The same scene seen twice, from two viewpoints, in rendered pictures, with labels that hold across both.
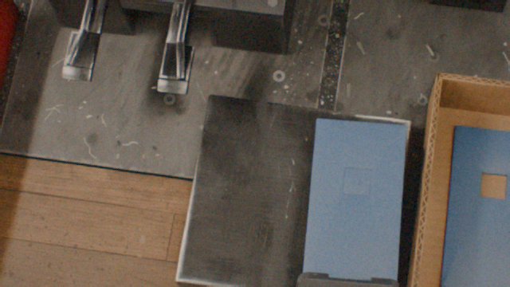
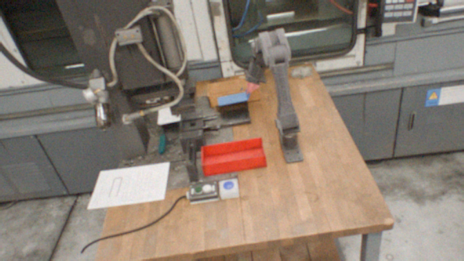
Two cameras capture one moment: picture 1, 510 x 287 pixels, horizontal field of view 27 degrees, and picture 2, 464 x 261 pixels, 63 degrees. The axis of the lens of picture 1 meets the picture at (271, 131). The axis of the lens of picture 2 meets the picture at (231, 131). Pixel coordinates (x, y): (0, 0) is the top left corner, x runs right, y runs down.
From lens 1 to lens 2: 156 cm
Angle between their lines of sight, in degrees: 60
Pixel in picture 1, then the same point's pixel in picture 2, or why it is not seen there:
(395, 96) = (210, 111)
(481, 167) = not seen: hidden behind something
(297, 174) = (228, 113)
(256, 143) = (224, 118)
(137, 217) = (241, 130)
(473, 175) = not seen: hidden behind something
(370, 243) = (237, 96)
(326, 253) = (240, 99)
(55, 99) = not seen: hidden behind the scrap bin
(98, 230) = (245, 134)
